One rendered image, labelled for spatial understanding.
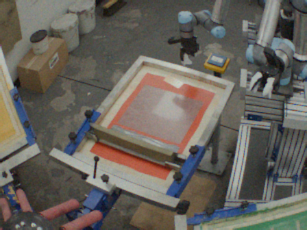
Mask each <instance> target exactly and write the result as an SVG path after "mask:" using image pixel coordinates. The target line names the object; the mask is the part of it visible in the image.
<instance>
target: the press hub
mask: <svg viewBox="0 0 307 230"><path fill-rule="evenodd" d="M2 230H57V229H56V228H55V226H54V225H53V224H52V223H51V222H49V220H47V219H46V218H45V217H43V216H41V215H40V214H36V213H34V212H19V213H17V214H14V215H12V216H11V217H9V218H8V219H7V220H6V222H5V223H4V224H3V227H2Z"/></svg>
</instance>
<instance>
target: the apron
mask: <svg viewBox="0 0 307 230"><path fill-rule="evenodd" d="M21 34H22V33H21V26H20V20H19V15H18V10H17V7H16V1H15V0H0V45H1V49H2V52H3V55H5V54H6V53H7V52H9V51H11V50H12V49H13V48H14V45H15V44H16V42H18V41H19V40H21V39H22V35H21Z"/></svg>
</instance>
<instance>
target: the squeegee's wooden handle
mask: <svg viewBox="0 0 307 230"><path fill-rule="evenodd" d="M93 130H94V132H95V135H97V137H98V139H102V140H106V141H107V142H111V143H113V144H115V145H118V146H121V147H123V148H126V149H128V150H131V151H134V152H136V153H140V154H142V155H144V156H147V157H150V158H154V159H157V160H160V161H162V162H164V163H165V162H166V161H168V162H171V163H174V162H175V154H174V152H173V151H170V150H168V149H164V148H161V147H159V146H155V145H152V144H149V143H147V142H143V141H141V140H138V139H136V138H133V137H130V136H127V135H124V134H122V133H119V132H117V131H113V130H111V129H108V128H106V127H103V126H101V125H98V124H96V125H95V126H94V127H93Z"/></svg>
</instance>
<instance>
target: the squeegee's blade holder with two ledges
mask: <svg viewBox="0 0 307 230"><path fill-rule="evenodd" d="M99 141H100V142H101V143H103V144H107V145H108V146H111V147H114V148H116V149H118V150H121V151H124V152H126V153H129V154H131V155H134V156H136V157H141V158H144V159H146V160H149V161H151V162H154V163H157V164H159V165H161V166H162V165H163V166H164V165H166V163H164V162H162V161H160V160H157V159H154V158H150V157H147V156H144V155H142V154H140V153H136V152H134V151H131V150H128V149H126V148H123V147H121V146H118V145H115V144H113V143H111V142H107V141H106V140H102V139H100V140H99Z"/></svg>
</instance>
